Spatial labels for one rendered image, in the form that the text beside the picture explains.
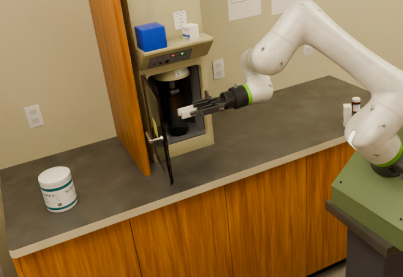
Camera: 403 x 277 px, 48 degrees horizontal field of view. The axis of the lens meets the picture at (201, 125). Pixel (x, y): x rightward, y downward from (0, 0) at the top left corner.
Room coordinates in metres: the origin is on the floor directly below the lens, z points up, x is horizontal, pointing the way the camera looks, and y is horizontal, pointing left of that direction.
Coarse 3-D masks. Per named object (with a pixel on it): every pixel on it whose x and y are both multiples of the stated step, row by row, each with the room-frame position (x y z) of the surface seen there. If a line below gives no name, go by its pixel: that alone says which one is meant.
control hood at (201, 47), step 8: (168, 40) 1.95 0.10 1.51; (176, 40) 1.93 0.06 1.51; (184, 40) 1.91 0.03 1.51; (192, 40) 1.90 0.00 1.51; (200, 40) 1.89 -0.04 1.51; (208, 40) 1.90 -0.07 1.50; (136, 48) 1.89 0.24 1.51; (168, 48) 1.83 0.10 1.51; (176, 48) 1.84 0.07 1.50; (184, 48) 1.86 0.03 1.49; (192, 48) 1.89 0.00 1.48; (200, 48) 1.92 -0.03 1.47; (208, 48) 1.94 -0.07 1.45; (144, 56) 1.80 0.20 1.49; (152, 56) 1.82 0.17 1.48; (192, 56) 1.95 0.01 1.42; (144, 64) 1.84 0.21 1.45
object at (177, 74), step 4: (180, 68) 2.00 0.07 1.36; (184, 68) 2.02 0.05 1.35; (168, 72) 1.98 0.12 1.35; (172, 72) 1.98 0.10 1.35; (176, 72) 1.98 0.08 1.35; (180, 72) 1.99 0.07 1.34; (184, 72) 2.00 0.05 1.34; (188, 72) 2.03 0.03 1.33; (156, 76) 2.01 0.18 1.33; (160, 76) 1.99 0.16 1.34; (164, 76) 1.98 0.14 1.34; (168, 76) 1.98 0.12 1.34; (172, 76) 1.97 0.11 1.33; (176, 76) 1.98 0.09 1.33; (180, 76) 1.98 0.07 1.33; (184, 76) 1.99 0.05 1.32; (160, 80) 1.98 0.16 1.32; (164, 80) 1.97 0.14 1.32; (168, 80) 1.97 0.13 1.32; (172, 80) 1.97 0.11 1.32
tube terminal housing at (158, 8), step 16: (128, 0) 1.90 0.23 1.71; (144, 0) 1.92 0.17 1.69; (160, 0) 1.95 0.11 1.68; (176, 0) 1.97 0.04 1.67; (192, 0) 2.00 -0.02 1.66; (128, 16) 1.91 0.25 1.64; (144, 16) 1.92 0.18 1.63; (160, 16) 1.94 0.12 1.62; (192, 16) 2.00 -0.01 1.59; (128, 32) 1.95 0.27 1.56; (176, 32) 1.97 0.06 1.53; (176, 64) 1.96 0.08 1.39; (192, 64) 1.99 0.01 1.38; (144, 112) 1.93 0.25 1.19; (144, 128) 1.98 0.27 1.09; (208, 128) 2.00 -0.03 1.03; (176, 144) 1.94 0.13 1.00; (192, 144) 1.97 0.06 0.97; (208, 144) 2.00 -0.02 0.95
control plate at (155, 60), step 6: (168, 54) 1.85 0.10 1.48; (174, 54) 1.87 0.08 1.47; (180, 54) 1.89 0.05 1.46; (186, 54) 1.91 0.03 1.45; (150, 60) 1.83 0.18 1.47; (156, 60) 1.85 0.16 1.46; (162, 60) 1.87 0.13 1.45; (174, 60) 1.91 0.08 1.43; (180, 60) 1.93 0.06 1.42; (150, 66) 1.87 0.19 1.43; (156, 66) 1.89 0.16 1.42
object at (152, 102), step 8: (144, 80) 1.83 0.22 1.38; (152, 96) 1.68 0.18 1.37; (152, 104) 1.71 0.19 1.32; (152, 112) 1.75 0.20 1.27; (160, 112) 1.59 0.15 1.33; (152, 120) 1.78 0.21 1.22; (160, 120) 1.59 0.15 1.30; (152, 128) 1.82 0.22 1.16; (160, 128) 1.61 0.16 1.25; (160, 144) 1.68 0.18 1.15; (160, 152) 1.71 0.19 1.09; (160, 160) 1.75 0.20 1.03; (168, 160) 1.59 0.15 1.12; (168, 168) 1.59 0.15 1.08; (168, 176) 1.61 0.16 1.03
